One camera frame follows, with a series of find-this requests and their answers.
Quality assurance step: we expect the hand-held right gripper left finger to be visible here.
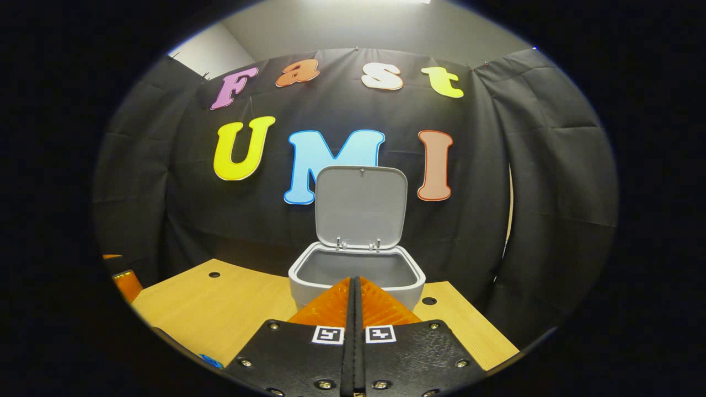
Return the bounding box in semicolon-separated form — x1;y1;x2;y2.
223;277;357;397

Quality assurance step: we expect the white desktop garbage bin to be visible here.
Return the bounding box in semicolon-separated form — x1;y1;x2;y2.
288;165;427;312

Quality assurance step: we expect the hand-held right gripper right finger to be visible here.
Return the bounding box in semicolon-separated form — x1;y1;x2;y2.
357;277;489;397

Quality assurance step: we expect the black backdrop cloth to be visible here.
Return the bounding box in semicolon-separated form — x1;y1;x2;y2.
94;47;618;348

